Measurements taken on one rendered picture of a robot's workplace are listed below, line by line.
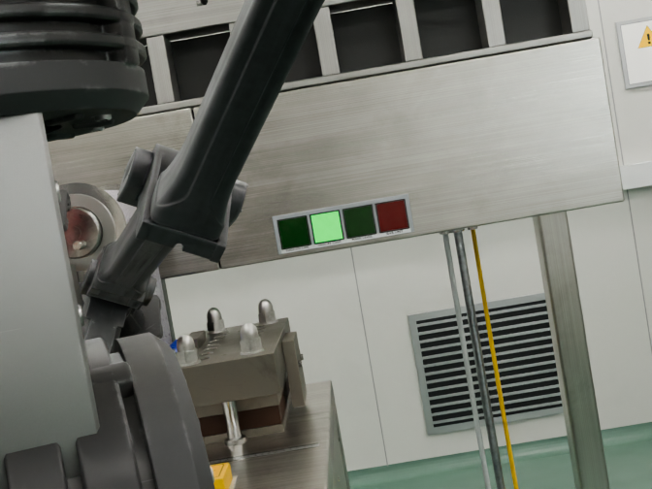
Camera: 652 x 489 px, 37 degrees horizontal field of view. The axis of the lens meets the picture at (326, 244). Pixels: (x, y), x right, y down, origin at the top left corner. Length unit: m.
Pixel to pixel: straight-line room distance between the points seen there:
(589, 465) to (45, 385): 1.78
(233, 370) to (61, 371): 1.10
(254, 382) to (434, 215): 0.52
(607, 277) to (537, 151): 2.49
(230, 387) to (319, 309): 2.70
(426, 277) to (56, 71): 3.82
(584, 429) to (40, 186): 1.77
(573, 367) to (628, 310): 2.30
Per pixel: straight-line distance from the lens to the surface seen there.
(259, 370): 1.43
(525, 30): 1.90
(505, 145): 1.80
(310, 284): 4.12
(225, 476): 1.25
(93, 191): 1.48
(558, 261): 1.98
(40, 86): 0.34
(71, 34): 0.35
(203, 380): 1.44
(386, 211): 1.76
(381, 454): 4.25
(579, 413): 2.04
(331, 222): 1.76
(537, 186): 1.80
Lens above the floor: 1.25
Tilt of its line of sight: 3 degrees down
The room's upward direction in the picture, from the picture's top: 10 degrees counter-clockwise
